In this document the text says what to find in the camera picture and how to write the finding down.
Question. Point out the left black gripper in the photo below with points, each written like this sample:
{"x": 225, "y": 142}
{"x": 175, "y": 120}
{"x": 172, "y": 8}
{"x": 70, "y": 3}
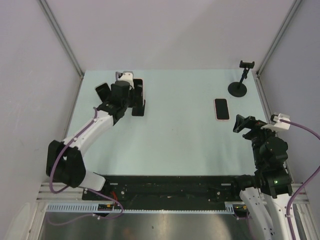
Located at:
{"x": 131, "y": 92}

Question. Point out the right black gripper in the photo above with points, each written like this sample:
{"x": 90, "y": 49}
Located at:
{"x": 251, "y": 123}

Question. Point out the black block phone stand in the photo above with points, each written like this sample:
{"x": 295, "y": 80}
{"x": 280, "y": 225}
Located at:
{"x": 138, "y": 110}

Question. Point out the pink case phone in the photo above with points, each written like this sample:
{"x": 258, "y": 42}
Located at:
{"x": 221, "y": 109}

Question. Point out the black round-base phone stand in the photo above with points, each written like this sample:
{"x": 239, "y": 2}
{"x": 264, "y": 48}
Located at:
{"x": 238, "y": 89}

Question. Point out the black phone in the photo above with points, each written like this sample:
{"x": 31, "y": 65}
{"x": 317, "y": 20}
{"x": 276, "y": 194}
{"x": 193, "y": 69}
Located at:
{"x": 103, "y": 91}

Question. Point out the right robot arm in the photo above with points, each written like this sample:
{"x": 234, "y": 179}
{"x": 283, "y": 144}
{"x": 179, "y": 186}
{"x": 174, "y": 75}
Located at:
{"x": 267, "y": 193}

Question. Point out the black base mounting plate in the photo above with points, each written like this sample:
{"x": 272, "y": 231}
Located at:
{"x": 173, "y": 193}

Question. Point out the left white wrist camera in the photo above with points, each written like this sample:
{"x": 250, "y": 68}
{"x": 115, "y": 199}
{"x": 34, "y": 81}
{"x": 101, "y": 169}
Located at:
{"x": 127, "y": 76}

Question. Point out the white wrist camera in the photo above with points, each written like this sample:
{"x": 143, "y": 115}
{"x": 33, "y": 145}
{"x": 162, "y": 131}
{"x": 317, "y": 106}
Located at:
{"x": 127, "y": 76}
{"x": 278, "y": 123}

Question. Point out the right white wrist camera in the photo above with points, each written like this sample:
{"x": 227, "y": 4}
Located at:
{"x": 278, "y": 123}

